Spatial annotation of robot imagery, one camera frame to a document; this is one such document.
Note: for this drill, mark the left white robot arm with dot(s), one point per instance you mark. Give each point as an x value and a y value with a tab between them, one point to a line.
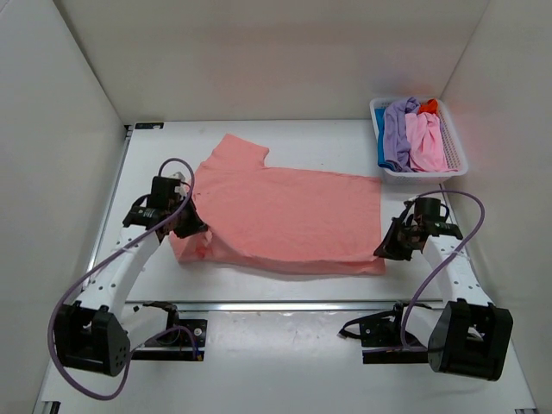
92	332

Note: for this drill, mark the blue t shirt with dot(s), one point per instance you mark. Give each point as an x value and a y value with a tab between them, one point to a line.
382	162

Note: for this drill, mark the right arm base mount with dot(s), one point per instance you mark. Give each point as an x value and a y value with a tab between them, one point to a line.
379	334

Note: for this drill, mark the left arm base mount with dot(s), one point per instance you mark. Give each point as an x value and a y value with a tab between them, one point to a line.
172	338

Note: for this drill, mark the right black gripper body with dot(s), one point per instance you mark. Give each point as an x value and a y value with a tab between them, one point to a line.
404	242

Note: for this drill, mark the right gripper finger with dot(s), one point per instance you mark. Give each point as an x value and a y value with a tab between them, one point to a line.
390	243
393	252

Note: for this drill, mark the black label sticker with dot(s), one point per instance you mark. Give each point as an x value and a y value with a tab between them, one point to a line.
149	125

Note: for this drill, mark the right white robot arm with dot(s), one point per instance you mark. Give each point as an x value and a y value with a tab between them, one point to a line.
470	336

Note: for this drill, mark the orange red t shirt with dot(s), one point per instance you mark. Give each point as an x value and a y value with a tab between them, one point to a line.
431	106

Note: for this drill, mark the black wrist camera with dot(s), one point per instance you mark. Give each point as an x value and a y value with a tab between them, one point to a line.
430	210
165	193

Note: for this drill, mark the lavender t shirt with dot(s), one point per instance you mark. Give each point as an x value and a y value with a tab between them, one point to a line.
395	143

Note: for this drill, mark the light pink t shirt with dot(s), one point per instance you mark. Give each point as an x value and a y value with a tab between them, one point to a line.
423	132

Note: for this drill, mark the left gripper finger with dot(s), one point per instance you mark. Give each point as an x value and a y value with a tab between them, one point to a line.
199	215
189	228

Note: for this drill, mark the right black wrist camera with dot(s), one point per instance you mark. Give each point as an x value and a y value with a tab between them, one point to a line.
430	210

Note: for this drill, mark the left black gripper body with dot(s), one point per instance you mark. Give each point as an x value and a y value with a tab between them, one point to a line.
185	214

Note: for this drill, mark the salmon pink t shirt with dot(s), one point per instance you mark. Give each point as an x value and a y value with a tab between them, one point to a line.
280	219

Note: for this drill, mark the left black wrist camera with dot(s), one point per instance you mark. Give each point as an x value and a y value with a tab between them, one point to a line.
165	193

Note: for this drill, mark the aluminium table rail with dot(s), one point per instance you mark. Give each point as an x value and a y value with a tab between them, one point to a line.
286	306

